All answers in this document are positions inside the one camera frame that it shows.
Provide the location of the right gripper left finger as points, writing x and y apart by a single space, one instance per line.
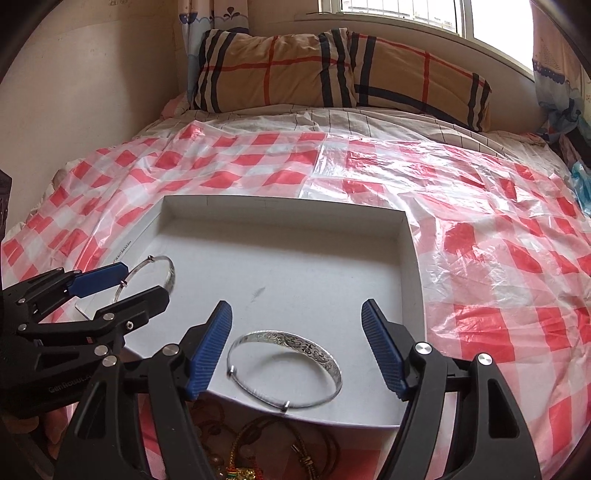
104 438

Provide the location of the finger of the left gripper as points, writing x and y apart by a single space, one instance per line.
97 280
114 321

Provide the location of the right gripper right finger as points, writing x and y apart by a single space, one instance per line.
490 440

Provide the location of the thin silver wire bangle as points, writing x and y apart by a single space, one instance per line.
153 264

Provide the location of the engraved wide silver bangle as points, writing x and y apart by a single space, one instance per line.
297 344

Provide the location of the red white checkered plastic sheet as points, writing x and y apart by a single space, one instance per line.
503 247

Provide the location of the white shallow cardboard box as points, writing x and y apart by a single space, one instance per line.
301 266

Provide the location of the blue white plastic bag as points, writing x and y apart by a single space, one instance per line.
581 183

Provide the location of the patterned window curtain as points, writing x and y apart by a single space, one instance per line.
196 17

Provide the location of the white striped bed sheet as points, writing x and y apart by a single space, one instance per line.
382 124

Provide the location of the tan plaid pillow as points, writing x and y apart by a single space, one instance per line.
338 68

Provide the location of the right patterned curtain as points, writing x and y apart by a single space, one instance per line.
562 85

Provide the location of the white framed window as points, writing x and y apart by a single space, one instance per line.
501 28

